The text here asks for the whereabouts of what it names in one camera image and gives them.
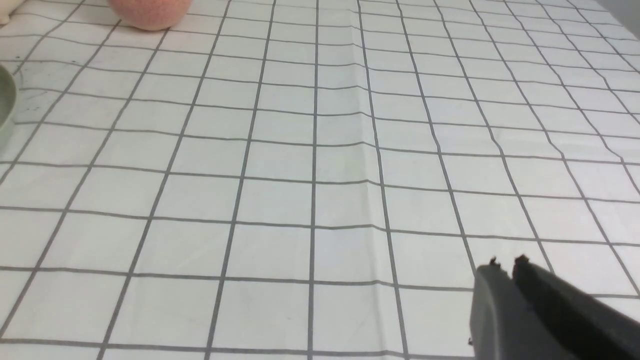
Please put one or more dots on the white grid tablecloth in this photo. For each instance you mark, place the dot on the white grid tablecloth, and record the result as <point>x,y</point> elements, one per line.
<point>308,179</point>

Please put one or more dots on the pink peach with leaf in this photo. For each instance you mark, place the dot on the pink peach with leaf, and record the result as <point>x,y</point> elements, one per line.
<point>150,15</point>

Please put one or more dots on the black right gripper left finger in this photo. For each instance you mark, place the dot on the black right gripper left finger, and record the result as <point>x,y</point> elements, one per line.
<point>504,325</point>

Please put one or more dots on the light green round plate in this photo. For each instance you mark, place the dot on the light green round plate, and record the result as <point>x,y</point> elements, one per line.
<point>8,101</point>

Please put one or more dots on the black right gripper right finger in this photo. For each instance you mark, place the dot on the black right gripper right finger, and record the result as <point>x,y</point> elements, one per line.
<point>583,325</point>

